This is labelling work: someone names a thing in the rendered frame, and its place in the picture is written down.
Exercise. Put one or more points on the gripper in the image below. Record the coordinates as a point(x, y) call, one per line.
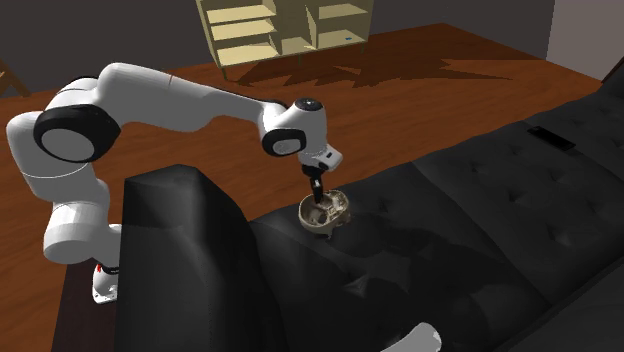
point(312, 171)

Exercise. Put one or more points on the beige ceramic bowl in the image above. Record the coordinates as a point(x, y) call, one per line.
point(312, 222)

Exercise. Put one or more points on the black remote control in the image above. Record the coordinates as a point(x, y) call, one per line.
point(551, 138)

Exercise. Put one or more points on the light wooden shelf unit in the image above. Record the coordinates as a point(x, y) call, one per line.
point(287, 29)

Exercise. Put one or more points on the black leather sofa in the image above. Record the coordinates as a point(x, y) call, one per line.
point(438, 234)

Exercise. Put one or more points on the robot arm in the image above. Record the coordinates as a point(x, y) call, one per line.
point(146, 100)

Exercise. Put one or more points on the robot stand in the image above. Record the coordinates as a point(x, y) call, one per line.
point(80, 312)

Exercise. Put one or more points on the white rounded object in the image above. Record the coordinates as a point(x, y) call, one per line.
point(417, 341)

